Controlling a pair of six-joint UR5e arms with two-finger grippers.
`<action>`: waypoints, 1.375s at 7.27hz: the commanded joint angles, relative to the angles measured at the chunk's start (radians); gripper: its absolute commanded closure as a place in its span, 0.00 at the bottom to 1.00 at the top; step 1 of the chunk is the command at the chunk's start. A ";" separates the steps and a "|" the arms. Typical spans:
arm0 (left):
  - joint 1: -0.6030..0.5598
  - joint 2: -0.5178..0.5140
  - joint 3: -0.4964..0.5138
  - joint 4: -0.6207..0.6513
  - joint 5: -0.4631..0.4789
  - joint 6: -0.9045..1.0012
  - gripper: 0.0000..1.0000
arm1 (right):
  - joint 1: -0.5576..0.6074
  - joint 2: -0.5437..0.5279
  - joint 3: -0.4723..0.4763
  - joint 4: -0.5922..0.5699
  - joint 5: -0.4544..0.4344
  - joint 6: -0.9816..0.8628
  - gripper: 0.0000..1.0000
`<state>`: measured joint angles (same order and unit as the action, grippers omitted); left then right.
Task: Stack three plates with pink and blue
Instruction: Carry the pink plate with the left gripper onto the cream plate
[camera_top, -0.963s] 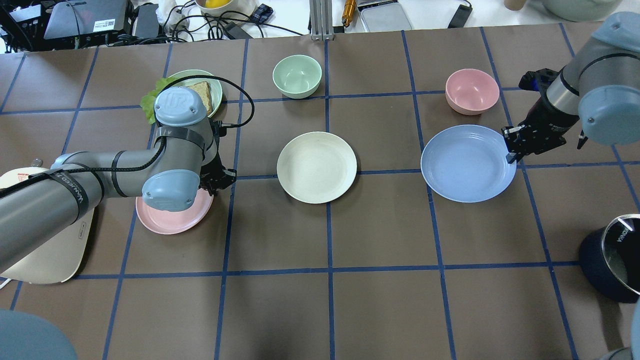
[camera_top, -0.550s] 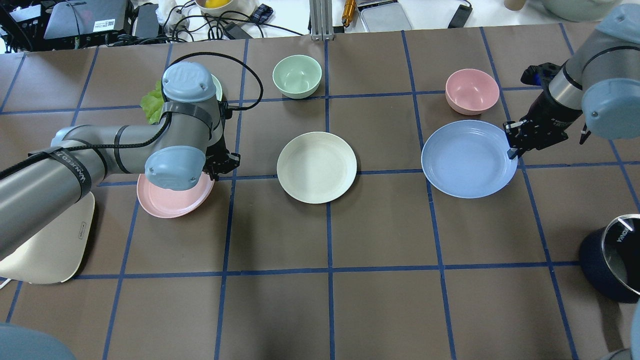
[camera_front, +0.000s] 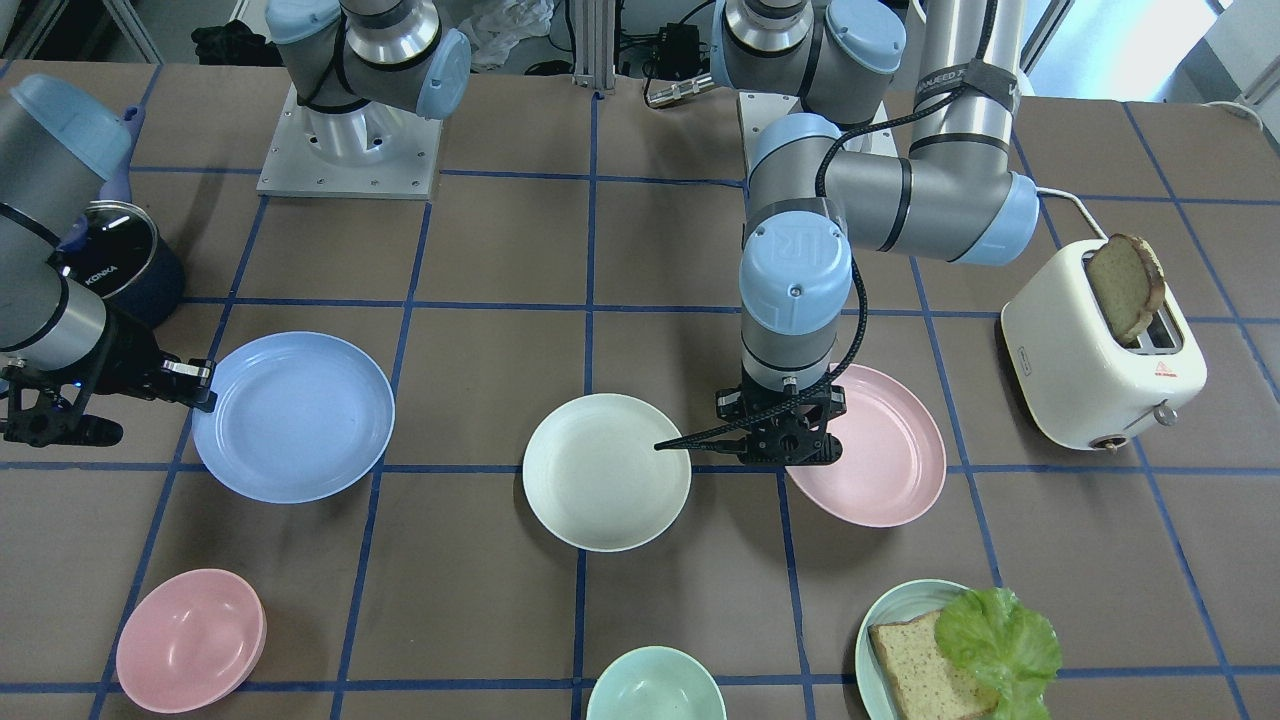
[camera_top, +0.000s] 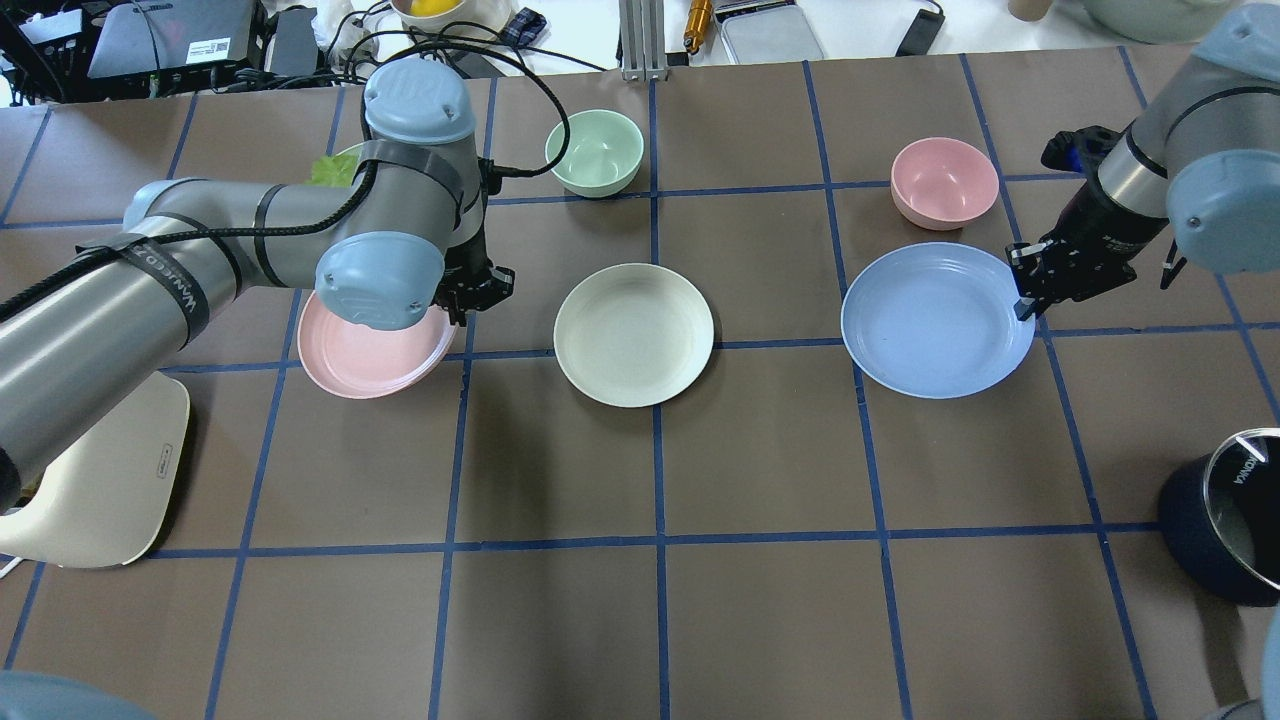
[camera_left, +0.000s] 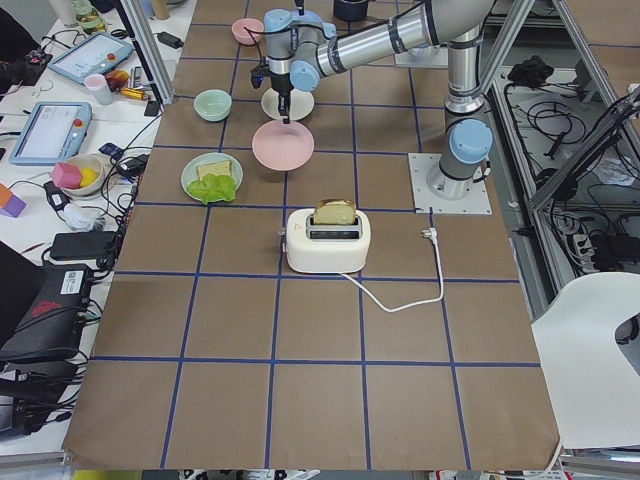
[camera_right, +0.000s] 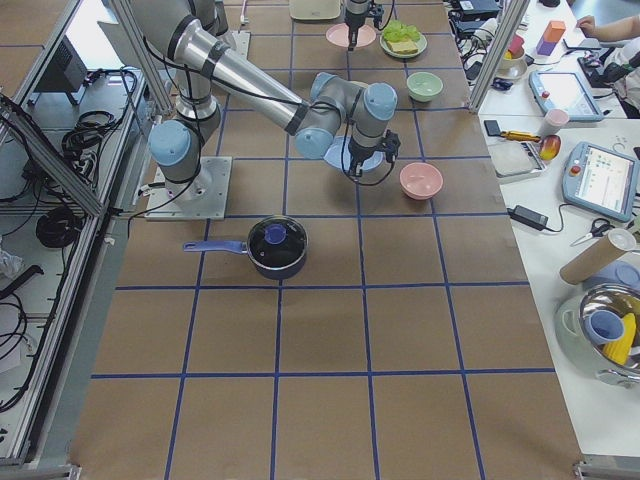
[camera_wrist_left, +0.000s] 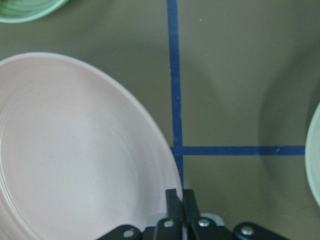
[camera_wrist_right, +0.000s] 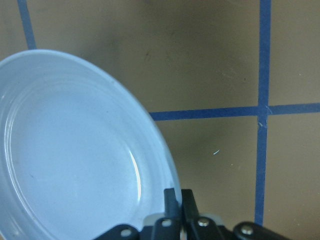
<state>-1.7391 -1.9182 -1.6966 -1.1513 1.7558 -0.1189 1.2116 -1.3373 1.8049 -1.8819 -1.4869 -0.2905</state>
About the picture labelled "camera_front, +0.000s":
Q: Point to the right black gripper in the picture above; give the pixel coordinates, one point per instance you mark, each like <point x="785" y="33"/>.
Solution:
<point x="128" y="353"/>

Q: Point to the bread slice on plate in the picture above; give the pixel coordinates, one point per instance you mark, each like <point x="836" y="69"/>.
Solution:
<point x="923" y="683"/>

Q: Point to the aluminium frame post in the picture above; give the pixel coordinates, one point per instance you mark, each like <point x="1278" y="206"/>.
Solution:
<point x="595" y="25"/>

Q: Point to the pink bowl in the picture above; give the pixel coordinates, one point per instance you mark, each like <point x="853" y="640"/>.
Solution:
<point x="191" y="641"/>

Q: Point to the green plate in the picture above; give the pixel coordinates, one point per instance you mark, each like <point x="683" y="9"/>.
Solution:
<point x="902" y="603"/>

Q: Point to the green lettuce leaf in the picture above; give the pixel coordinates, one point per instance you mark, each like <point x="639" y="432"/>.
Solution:
<point x="1008" y="648"/>

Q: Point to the pink plate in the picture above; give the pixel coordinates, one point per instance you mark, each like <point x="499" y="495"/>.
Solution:
<point x="893" y="467"/>

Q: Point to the bread slice in toaster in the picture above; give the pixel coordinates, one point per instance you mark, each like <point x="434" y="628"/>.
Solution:
<point x="1128" y="282"/>

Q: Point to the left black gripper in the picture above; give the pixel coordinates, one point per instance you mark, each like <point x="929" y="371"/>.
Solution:
<point x="829" y="405"/>

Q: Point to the white toaster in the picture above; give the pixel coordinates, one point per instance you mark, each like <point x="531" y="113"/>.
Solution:
<point x="1081" y="388"/>

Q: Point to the cream white plate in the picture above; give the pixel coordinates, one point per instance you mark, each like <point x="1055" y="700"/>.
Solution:
<point x="594" y="478"/>

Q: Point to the blue saucepan with lid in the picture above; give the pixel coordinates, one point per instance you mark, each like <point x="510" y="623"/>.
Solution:
<point x="116" y="250"/>

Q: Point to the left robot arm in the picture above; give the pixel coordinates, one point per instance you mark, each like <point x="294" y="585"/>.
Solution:
<point x="828" y="180"/>

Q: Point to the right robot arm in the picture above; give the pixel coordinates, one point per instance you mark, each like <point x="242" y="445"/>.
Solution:
<point x="63" y="343"/>

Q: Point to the blue plate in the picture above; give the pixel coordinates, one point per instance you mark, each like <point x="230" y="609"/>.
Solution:
<point x="298" y="416"/>

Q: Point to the green bowl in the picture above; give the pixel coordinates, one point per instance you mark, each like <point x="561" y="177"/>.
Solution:
<point x="656" y="682"/>

